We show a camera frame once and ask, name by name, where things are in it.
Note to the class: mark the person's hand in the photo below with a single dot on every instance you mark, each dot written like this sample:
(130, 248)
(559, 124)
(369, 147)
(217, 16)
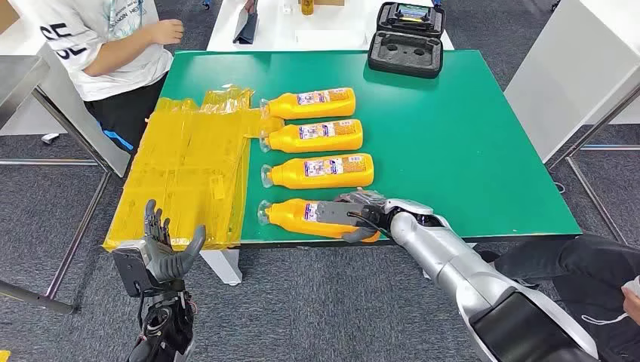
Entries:
(634, 305)

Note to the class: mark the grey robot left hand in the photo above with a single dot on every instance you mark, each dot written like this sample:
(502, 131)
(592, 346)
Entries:
(165, 262)

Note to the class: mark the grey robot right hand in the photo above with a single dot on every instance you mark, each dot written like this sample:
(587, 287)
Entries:
(360, 235)

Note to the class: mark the person's right hand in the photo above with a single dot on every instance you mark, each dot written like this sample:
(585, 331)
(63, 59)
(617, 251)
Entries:
(167, 32)

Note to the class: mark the orange detergent bottle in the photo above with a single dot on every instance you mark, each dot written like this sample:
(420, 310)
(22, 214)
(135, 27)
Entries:
(350, 175)
(340, 107)
(290, 220)
(345, 142)

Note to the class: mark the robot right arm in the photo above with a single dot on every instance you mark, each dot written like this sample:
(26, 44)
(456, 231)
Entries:
(450, 260)

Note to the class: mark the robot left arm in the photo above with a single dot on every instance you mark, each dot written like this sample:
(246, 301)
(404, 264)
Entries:
(167, 325)

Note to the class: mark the small amber bottle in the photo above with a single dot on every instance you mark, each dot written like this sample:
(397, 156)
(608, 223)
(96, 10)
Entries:
(307, 7)

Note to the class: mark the person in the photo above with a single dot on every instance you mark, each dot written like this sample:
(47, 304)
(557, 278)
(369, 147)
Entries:
(590, 265)
(90, 30)

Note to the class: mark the dark tablet case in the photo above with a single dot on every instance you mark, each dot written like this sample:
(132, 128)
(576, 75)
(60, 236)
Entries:
(250, 30)

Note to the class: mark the yellow plastic-wrapped board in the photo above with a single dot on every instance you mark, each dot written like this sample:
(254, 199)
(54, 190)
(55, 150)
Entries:
(190, 160)

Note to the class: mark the steel table with metal legs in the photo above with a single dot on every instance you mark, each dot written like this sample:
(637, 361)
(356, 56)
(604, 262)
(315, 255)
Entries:
(20, 80)

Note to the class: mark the small white floor object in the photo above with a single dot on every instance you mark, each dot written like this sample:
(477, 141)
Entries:
(50, 138)

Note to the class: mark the brown cardboard piece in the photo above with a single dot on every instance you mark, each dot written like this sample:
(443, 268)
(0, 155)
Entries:
(7, 15)

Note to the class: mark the cardboard box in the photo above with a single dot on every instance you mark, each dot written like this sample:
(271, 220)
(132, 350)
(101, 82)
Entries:
(330, 2)

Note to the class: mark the black foam-lined case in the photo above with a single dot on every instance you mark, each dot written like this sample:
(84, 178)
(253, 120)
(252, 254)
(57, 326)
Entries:
(405, 57)

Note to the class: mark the handheld controller with screen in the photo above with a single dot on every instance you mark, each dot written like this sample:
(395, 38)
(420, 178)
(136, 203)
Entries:
(413, 12)

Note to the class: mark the white table with metal legs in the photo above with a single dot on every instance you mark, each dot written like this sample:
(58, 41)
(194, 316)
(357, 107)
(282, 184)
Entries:
(565, 75)

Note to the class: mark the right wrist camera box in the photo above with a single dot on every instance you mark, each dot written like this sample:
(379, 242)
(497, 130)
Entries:
(340, 214)

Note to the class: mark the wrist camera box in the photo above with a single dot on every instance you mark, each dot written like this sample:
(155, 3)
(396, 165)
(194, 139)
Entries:
(340, 214)
(127, 272)

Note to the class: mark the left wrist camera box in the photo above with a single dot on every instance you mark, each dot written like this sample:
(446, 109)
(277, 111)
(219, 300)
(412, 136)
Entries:
(127, 272)

